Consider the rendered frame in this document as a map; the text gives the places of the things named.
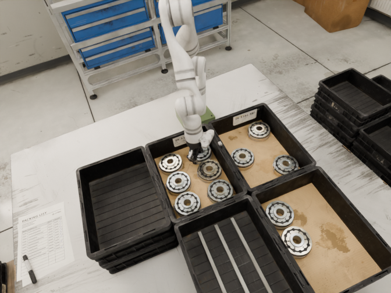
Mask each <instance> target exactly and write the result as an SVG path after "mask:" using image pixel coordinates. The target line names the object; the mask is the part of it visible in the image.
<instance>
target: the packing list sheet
mask: <svg viewBox="0 0 391 293"><path fill-rule="evenodd" d="M17 228H18V252H17V281H20V280H22V284H23V287H24V286H25V285H27V284H30V283H32V282H31V279H30V276H29V273H28V271H27V268H26V265H25V264H24V260H23V255H27V257H28V259H29V262H30V264H31V267H32V269H33V272H34V274H35V277H36V279H37V280H38V279H39V278H41V277H44V276H46V275H47V274H49V273H52V272H53V271H55V270H57V269H59V268H61V267H63V266H65V265H67V264H69V263H71V262H73V261H74V256H73V250H72V245H71V242H70V236H69V231H68V227H67V222H66V217H65V207H64V201H63V202H61V203H58V204H56V205H52V206H50V207H47V208H45V209H42V210H39V211H37V212H34V213H31V214H29V215H25V216H22V217H19V224H18V225H17Z"/></svg>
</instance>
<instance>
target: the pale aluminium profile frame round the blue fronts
mask: <svg viewBox="0 0 391 293"><path fill-rule="evenodd" d="M42 2H43V4H44V6H45V8H46V10H47V12H48V14H49V16H50V18H51V20H52V21H53V23H54V25H55V27H56V29H57V31H58V33H59V35H60V37H61V39H62V41H63V43H64V45H65V47H66V49H67V51H68V53H69V55H70V57H71V59H72V61H73V63H74V65H75V67H76V69H77V71H78V72H79V75H80V77H81V79H82V80H83V82H84V84H85V86H86V88H87V90H88V92H89V94H90V95H91V96H90V99H92V100H93V99H96V98H97V95H96V94H94V93H93V90H94V89H97V88H99V87H103V86H105V85H108V84H111V83H114V82H117V81H119V80H123V79H125V78H128V77H131V76H134V75H136V74H139V73H142V72H145V71H147V70H151V69H154V68H156V67H159V66H162V69H163V70H161V73H163V74H165V73H167V72H168V69H166V65H165V64H167V63H170V62H172V58H171V57H169V58H165V57H164V56H163V55H164V52H165V51H166V49H168V45H167V44H165V45H161V40H160V36H161V35H160V31H159V29H158V26H157V24H159V23H161V18H160V17H156V16H155V12H154V6H153V3H152V0H145V2H147V3H148V8H149V11H150V16H151V18H149V20H147V21H145V22H142V23H138V24H135V25H132V26H129V27H125V28H121V29H119V30H115V31H112V32H110V33H106V34H103V35H99V36H97V37H93V38H90V39H87V40H84V41H80V42H77V43H75V42H72V40H71V38H70V36H69V34H68V32H67V29H66V27H65V26H67V25H66V23H65V22H63V21H62V19H61V17H60V15H59V14H58V13H57V14H54V12H53V10H52V8H51V6H50V4H53V1H52V0H42ZM225 2H226V12H223V16H224V15H226V20H225V19H224V18H223V25H221V26H216V27H213V28H212V29H209V30H206V31H203V32H200V33H197V37H198V39H199V38H202V37H205V36H207V35H210V34H213V33H218V34H219V35H220V36H221V37H223V39H221V40H218V41H215V42H212V43H210V44H207V45H203V46H201V47H199V50H198V53H199V52H201V51H204V50H207V49H210V48H213V47H216V46H218V45H221V44H224V43H226V45H227V47H225V49H226V50H227V51H229V50H231V49H232V47H229V46H230V44H231V0H212V1H209V2H205V3H202V4H199V5H196V6H193V12H197V11H199V10H203V9H206V8H210V7H212V6H216V5H219V4H222V3H225ZM49 9H50V11H51V13H52V15H51V13H50V11H49ZM149 26H153V31H152V34H153V38H154V42H155V47H156V48H151V49H148V50H145V51H144V52H141V53H138V54H135V55H132V56H129V57H126V58H123V59H120V60H117V61H114V62H111V63H108V64H105V65H102V66H97V67H94V68H93V69H91V70H88V71H85V70H84V67H85V64H82V62H84V60H83V58H82V57H81V54H80V53H78V52H77V51H76V50H77V49H80V48H84V47H87V46H90V45H93V44H96V43H99V42H102V41H106V40H109V39H111V38H115V37H118V36H121V35H124V34H127V33H131V32H134V31H137V30H141V29H143V28H146V27H149ZM223 30H226V34H225V33H224V32H223ZM152 54H154V55H155V56H156V57H157V59H158V61H157V62H155V63H152V64H150V65H146V66H143V67H140V68H138V69H135V70H132V71H129V72H127V73H123V74H120V75H118V76H115V77H112V78H109V79H106V80H104V81H100V82H98V83H95V84H91V83H89V81H88V77H89V76H91V75H93V74H96V73H99V72H102V71H105V70H108V69H111V68H114V67H116V66H120V65H123V64H125V63H129V62H132V61H134V60H137V59H140V58H143V57H146V56H149V55H152Z"/></svg>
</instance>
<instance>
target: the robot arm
mask: <svg viewBox="0 0 391 293"><path fill-rule="evenodd" d="M158 9H159V15H160V18H161V23H162V27H163V31H164V34H165V38H166V42H167V45H168V48H169V52H170V56H171V58H172V63H173V68H174V72H175V79H176V85H177V88H178V89H180V90H188V91H189V95H188V96H185V97H180V98H178V99H177V100H176V102H175V109H176V112H177V114H178V115H179V117H180V118H181V120H182V122H183V126H184V135H185V139H186V144H187V146H188V147H189V148H190V154H189V155H187V159H188V160H189V161H190V162H192V163H193V164H195V165H197V164H198V160H197V156H198V153H201V152H202V148H204V149H207V148H208V146H209V145H210V143H211V141H212V139H213V137H214V130H208V131H206V132H203V130H202V124H201V118H200V116H202V115H204V114H205V113H206V65H207V64H206V59H205V58H204V57H203V56H196V54H197V53H198V50H199V47H200V46H199V42H198V37H197V33H196V28H195V23H194V12H193V5H192V1H191V0H159V4H158ZM176 26H181V28H180V29H179V31H178V32H177V34H176V37H175V35H174V33H173V29H172V27H176ZM194 156H195V157H194Z"/></svg>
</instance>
